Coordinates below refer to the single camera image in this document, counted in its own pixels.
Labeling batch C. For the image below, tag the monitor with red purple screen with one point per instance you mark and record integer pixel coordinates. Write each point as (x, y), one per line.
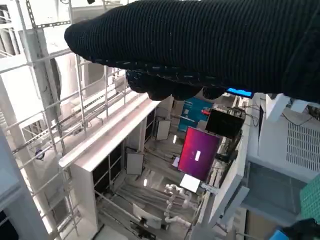
(198, 152)

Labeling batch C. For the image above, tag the black monitor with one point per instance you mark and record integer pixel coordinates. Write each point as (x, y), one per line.
(225, 122)

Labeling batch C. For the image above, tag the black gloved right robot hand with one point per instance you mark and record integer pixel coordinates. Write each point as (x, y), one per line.
(200, 45)

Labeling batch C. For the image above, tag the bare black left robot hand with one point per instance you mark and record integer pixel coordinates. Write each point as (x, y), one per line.
(305, 230)

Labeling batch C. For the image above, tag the blue poster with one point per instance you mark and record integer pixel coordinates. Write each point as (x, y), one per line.
(191, 112)

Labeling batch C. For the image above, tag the narrow white mesh cabinet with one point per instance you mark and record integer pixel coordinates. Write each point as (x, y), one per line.
(275, 140)

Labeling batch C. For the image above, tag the green cutting mat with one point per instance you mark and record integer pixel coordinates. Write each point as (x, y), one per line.
(311, 200)

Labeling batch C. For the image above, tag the white square light panel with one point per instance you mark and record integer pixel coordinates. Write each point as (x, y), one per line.
(134, 163)
(162, 128)

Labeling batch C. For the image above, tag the white metal scaffold frame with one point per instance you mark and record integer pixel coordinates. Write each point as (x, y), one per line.
(33, 47)

